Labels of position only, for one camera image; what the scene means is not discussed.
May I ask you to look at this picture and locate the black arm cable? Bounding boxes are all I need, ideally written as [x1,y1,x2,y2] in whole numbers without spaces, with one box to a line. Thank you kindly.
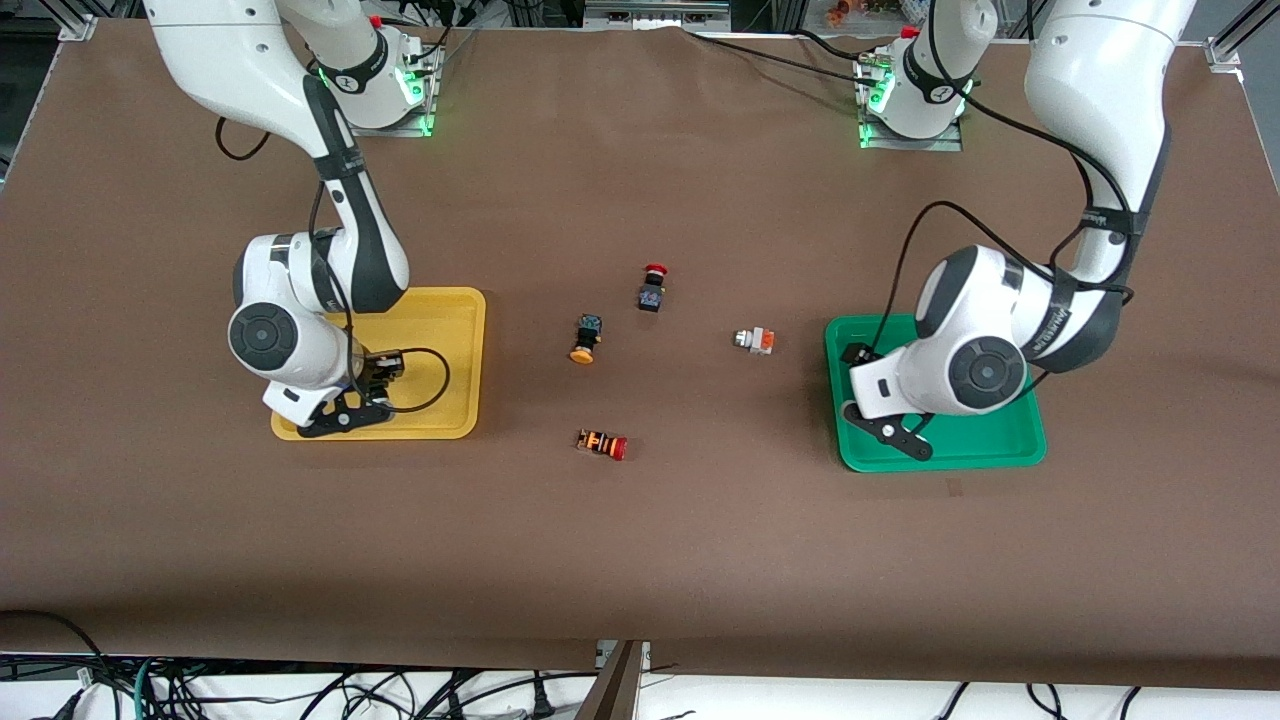
[872,0,1137,401]
[215,75,452,414]

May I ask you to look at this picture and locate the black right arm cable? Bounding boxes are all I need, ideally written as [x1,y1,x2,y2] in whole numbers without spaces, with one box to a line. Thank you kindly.
[215,75,452,414]

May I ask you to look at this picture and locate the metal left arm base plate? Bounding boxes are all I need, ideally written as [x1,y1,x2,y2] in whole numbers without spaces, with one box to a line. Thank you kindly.
[857,55,966,153]

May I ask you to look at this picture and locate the aluminium frame profile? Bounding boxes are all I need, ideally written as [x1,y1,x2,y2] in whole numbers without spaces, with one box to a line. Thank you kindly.
[584,0,732,29]

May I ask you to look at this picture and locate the green plastic tray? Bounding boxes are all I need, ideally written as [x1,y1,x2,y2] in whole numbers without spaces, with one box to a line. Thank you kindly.
[824,311,1048,473]

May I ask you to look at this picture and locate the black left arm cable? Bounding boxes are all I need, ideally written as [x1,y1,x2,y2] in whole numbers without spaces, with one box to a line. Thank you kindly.
[872,0,1137,401]

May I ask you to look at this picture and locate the brown table cover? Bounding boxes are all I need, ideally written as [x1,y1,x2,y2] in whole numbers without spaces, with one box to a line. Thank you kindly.
[0,18,1280,691]

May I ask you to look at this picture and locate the metal table leg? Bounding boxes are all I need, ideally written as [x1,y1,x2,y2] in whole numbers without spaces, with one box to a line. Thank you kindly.
[575,640,651,720]

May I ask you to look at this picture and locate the black cable on table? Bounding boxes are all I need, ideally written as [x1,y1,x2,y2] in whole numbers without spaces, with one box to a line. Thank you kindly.
[683,28,886,86]

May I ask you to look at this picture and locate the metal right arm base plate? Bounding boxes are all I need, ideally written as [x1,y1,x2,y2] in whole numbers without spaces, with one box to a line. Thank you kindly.
[330,45,443,139]

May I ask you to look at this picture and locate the yellow plastic tray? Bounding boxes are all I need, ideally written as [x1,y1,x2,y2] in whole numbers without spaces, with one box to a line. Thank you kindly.
[271,287,488,441]

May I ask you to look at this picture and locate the black looped floor cable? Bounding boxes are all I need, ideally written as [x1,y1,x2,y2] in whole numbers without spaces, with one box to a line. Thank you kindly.
[0,609,113,706]

